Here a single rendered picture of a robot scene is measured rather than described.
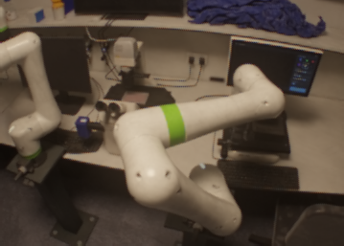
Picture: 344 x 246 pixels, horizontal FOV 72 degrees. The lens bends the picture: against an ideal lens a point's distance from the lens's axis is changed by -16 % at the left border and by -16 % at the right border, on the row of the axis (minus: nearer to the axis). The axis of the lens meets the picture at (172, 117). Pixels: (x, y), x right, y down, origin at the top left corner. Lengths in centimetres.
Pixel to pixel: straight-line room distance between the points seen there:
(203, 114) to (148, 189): 27
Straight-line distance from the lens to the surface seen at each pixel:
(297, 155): 160
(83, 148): 154
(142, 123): 70
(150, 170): 59
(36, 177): 145
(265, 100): 84
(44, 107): 134
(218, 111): 77
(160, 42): 190
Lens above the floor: 184
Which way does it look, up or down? 41 degrees down
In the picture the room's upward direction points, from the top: straight up
